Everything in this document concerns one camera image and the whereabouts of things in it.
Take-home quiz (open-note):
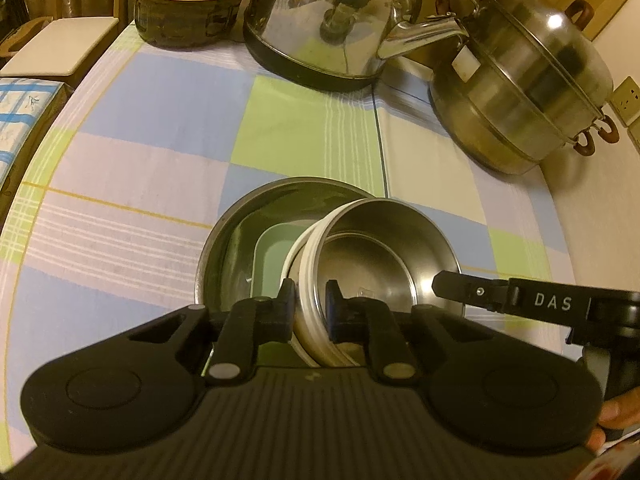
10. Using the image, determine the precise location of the white chair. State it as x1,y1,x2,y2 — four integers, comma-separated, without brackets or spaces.
0,0,128,79

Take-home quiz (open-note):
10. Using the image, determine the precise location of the cream ribbed bowl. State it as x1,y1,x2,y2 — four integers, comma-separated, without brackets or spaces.
292,198,458,366

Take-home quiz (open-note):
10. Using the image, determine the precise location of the person's right hand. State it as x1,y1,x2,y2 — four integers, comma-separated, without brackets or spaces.
585,386,640,457

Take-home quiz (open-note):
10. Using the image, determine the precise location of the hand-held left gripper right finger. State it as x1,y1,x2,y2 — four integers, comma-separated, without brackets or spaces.
324,279,498,387

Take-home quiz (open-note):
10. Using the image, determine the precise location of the steel steamer pot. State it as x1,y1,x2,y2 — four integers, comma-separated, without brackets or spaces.
429,0,621,176

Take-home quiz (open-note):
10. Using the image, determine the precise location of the steel kettle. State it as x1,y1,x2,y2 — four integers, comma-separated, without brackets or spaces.
239,0,471,93

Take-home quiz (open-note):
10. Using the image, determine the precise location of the cooking oil bottle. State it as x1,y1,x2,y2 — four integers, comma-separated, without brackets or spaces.
134,0,248,51

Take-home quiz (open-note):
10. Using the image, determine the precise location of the blue patterned cloth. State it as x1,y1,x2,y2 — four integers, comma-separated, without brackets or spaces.
0,77,76,196

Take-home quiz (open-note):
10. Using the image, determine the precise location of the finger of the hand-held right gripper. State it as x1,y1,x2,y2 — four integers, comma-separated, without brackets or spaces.
431,270,512,312

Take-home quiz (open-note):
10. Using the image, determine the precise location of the large steel plate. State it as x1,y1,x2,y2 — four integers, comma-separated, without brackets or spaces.
194,176,377,313

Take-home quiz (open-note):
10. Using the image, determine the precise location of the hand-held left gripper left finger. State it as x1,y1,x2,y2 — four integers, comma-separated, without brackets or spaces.
125,277,297,387

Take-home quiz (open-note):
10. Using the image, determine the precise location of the steel bowl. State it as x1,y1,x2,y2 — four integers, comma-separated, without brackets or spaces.
314,199,466,321

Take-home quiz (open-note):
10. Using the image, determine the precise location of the green square plate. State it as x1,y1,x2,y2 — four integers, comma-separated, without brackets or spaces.
248,223,321,306

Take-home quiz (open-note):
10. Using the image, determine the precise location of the checked tablecloth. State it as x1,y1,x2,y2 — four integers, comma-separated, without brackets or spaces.
0,22,573,461

